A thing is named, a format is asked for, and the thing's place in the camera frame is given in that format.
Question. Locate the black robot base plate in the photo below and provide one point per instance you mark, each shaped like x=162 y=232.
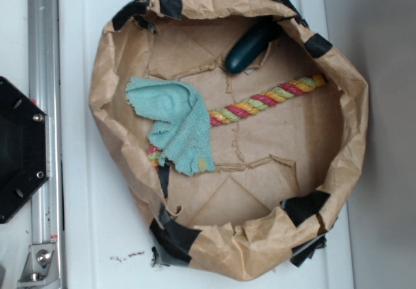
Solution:
x=24 y=166

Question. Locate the brown paper bag bin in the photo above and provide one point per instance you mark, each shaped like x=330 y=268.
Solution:
x=287 y=133

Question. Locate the metal corner bracket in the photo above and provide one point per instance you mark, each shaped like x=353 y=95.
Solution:
x=41 y=267

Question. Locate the dark green plastic pickle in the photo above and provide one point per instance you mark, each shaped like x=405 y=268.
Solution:
x=251 y=45

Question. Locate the teal terry cloth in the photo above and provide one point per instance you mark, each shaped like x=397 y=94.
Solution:
x=181 y=129

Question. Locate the aluminium extrusion rail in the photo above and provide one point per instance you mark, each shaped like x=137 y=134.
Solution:
x=44 y=88

